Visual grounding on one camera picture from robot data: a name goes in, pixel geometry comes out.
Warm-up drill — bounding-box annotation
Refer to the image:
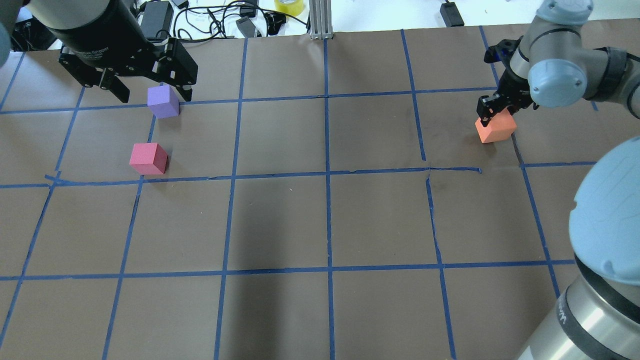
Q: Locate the orange foam cube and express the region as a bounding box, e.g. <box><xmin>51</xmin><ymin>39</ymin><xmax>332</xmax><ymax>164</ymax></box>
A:
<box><xmin>474</xmin><ymin>109</ymin><xmax>518</xmax><ymax>144</ymax></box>

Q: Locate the black power adapter brick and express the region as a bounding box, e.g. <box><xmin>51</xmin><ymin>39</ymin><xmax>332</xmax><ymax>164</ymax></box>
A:
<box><xmin>439</xmin><ymin>0</ymin><xmax>466</xmax><ymax>28</ymax></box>

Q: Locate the brown paper table cover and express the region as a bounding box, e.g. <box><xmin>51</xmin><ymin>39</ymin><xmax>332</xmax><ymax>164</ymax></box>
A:
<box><xmin>0</xmin><ymin>25</ymin><xmax>639</xmax><ymax>360</ymax></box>

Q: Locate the aluminium frame post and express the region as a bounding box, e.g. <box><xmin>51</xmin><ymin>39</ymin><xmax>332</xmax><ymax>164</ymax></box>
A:
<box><xmin>308</xmin><ymin>0</ymin><xmax>334</xmax><ymax>40</ymax></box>

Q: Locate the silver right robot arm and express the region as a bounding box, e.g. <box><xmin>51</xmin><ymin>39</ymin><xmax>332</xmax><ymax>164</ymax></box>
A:
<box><xmin>475</xmin><ymin>0</ymin><xmax>640</xmax><ymax>360</ymax></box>

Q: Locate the yellow tape roll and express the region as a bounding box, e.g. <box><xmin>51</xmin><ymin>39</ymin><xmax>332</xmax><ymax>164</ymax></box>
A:
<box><xmin>274</xmin><ymin>0</ymin><xmax>305</xmax><ymax>17</ymax></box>

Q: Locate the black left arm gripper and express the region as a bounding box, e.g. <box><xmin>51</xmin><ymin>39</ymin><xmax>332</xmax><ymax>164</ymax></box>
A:
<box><xmin>58</xmin><ymin>21</ymin><xmax>198</xmax><ymax>103</ymax></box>

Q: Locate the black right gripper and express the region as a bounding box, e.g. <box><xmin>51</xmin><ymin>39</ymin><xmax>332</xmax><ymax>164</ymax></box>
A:
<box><xmin>477</xmin><ymin>70</ymin><xmax>538</xmax><ymax>128</ymax></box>

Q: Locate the red foam cube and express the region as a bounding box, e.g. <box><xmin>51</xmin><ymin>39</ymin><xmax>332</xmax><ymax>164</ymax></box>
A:
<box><xmin>129</xmin><ymin>142</ymin><xmax>169</xmax><ymax>176</ymax></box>

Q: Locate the purple foam cube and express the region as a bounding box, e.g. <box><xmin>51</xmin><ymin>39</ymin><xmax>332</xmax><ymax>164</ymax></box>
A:
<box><xmin>146</xmin><ymin>84</ymin><xmax>180</xmax><ymax>119</ymax></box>

